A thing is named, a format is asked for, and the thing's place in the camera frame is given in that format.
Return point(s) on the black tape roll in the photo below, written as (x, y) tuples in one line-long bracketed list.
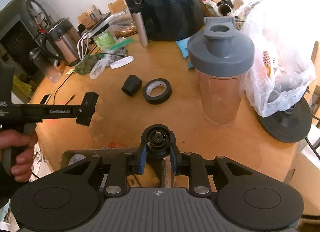
[(150, 97)]

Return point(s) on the blue packet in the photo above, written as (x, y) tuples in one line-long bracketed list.
[(183, 48)]

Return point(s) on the grey lid shaker bottle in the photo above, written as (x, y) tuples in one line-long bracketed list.
[(220, 54)]

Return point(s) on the yellow bear toy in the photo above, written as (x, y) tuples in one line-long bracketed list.
[(150, 177)]

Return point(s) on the large cardboard carton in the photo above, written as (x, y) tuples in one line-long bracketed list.
[(303, 172)]

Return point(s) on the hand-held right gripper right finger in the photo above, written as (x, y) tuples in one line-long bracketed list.
[(173, 162)]

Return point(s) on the white lid jar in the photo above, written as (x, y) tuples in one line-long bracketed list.
[(75, 159)]

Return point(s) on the black round base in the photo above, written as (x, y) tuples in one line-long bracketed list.
[(287, 127)]

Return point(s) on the black air fryer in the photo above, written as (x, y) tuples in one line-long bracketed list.
[(165, 4)]

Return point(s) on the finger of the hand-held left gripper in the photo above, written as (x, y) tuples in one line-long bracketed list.
[(87, 109)]

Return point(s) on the grey flat device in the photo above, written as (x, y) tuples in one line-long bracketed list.
[(100, 26)]

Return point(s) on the black ribbed adapter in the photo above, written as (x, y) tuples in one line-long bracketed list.
[(131, 86)]

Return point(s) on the dark water bottle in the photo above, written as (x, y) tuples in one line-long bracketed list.
[(46, 68)]

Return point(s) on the person's left hand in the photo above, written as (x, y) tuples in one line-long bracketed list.
[(21, 139)]

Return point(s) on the bag of green balls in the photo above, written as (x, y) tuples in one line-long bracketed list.
[(86, 65)]

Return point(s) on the white round lid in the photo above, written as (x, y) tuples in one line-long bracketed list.
[(122, 62)]

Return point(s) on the clear plastic bag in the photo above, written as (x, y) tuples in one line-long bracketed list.
[(98, 69)]

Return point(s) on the black round cylinder device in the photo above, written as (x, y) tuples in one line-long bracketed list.
[(157, 137)]

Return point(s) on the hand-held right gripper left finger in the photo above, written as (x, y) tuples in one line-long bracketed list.
[(143, 162)]

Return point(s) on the smartphone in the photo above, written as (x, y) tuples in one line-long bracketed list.
[(46, 99)]

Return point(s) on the steel electric kettle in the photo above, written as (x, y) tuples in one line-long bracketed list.
[(63, 43)]

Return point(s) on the yellow bag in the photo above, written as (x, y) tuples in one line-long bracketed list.
[(22, 87)]

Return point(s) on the green plastic strips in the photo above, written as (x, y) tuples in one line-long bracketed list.
[(122, 43)]

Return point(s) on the green label jar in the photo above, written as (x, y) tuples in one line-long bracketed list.
[(105, 38)]

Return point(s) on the bicycle wheel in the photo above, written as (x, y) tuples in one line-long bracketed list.
[(37, 14)]

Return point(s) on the small cardboard box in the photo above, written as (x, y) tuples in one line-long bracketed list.
[(90, 16)]

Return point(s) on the white plastic bag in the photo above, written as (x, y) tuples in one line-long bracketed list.
[(280, 54)]

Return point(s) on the clear bag of bread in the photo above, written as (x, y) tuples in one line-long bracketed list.
[(123, 26)]

